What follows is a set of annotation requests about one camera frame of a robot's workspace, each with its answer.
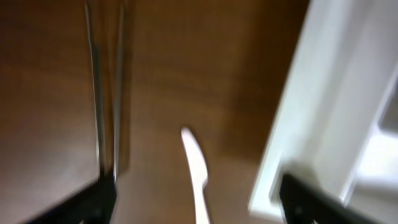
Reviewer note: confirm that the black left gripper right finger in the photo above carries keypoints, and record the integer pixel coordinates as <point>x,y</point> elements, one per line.
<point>305,204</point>

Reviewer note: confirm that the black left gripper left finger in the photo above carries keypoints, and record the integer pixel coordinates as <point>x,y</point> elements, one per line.
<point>94,204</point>

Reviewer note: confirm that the white plastic knife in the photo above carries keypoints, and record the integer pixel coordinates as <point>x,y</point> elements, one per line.
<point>198,173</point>

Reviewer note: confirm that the white plastic cutlery tray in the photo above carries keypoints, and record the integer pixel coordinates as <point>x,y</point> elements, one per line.
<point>336,124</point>

